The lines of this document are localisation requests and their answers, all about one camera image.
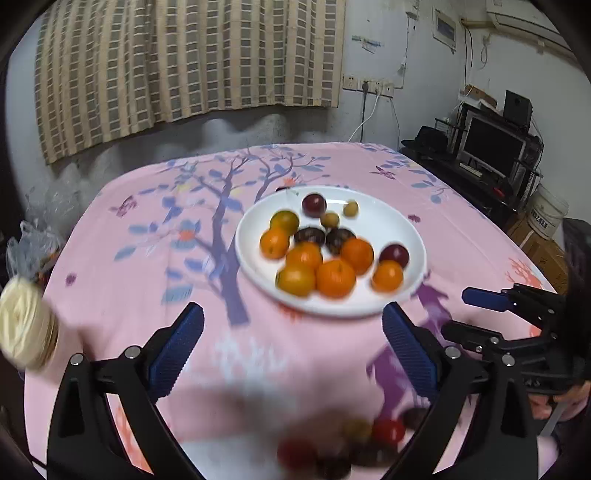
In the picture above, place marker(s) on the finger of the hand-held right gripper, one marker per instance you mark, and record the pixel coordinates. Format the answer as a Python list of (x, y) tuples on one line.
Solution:
[(461, 332), (485, 298)]

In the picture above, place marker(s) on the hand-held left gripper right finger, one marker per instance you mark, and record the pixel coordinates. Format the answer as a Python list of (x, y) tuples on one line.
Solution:
[(408, 350)]

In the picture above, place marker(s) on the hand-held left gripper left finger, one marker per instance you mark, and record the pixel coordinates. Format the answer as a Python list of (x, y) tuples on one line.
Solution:
[(178, 350)]

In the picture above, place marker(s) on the smooth purple passion fruit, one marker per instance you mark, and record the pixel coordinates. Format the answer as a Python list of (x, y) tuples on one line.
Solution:
[(314, 205), (395, 255)]

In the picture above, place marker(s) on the white oval plate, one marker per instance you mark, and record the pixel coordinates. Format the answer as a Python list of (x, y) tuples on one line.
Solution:
[(392, 217)]

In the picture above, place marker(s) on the wrinkled dark round fruit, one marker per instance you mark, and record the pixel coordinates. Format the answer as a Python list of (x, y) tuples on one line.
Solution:
[(339, 238), (308, 235)]

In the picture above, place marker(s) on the small yellow-green fruit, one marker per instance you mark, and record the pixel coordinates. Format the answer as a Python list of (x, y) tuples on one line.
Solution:
[(356, 429), (351, 208), (329, 219)]

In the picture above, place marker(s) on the greenish orange mandarin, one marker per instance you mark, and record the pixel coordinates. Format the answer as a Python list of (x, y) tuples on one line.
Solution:
[(284, 221)]

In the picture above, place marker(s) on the person's right hand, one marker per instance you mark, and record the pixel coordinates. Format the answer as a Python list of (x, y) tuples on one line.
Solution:
[(577, 397)]

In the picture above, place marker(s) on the large cardboard box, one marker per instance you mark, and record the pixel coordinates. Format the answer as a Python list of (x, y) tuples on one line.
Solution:
[(542, 251)]

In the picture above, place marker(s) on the red cherry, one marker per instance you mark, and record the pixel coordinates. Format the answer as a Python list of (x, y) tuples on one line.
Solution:
[(295, 454), (388, 431)]

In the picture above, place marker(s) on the pink deer print tablecloth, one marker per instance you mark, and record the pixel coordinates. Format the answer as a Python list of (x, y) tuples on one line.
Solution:
[(138, 258)]

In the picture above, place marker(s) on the white plastic bucket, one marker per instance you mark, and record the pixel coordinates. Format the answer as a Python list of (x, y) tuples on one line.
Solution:
[(547, 212)]

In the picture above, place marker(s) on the black metal shelf rack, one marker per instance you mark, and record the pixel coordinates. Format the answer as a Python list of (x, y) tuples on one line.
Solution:
[(480, 189)]

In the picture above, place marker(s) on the black computer monitor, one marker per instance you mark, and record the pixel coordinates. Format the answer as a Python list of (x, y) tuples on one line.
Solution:
[(491, 145)]

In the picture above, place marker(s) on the black hat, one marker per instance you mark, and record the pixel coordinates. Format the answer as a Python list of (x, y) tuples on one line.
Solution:
[(425, 141)]

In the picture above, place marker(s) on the clear plastic bags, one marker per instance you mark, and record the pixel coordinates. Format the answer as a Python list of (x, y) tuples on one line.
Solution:
[(34, 240)]

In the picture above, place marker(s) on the black speaker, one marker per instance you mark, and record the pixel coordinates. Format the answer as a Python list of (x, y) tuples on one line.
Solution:
[(517, 107)]

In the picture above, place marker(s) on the small cardboard box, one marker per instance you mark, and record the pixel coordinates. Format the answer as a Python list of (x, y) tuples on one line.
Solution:
[(480, 96)]

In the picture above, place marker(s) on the white air conditioner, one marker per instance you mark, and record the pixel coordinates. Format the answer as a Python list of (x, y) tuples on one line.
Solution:
[(521, 21)]

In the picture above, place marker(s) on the checked beige curtain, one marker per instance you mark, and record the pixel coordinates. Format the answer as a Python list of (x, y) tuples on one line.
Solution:
[(184, 60)]

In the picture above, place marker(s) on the white wall socket strip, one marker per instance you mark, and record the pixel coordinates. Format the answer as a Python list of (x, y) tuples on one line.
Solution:
[(369, 85)]

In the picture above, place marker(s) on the white wall fuse box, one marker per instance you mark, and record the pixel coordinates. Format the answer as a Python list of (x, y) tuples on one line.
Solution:
[(445, 28)]

